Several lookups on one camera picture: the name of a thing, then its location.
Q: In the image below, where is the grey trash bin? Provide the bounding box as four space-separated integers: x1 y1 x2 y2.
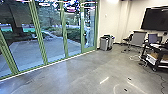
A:
99 36 111 52

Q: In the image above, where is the green framed glass door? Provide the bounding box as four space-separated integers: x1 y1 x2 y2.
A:
80 0 100 53

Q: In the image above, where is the grey bin with green lid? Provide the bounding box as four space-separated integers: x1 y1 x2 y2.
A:
104 34 116 48

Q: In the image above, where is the black wheeled cart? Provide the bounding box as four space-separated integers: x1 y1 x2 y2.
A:
141 41 168 72

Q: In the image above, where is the black chair by wall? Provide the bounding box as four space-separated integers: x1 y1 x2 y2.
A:
130 30 148 47

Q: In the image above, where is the black wall television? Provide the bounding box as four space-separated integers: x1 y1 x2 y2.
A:
140 6 168 32

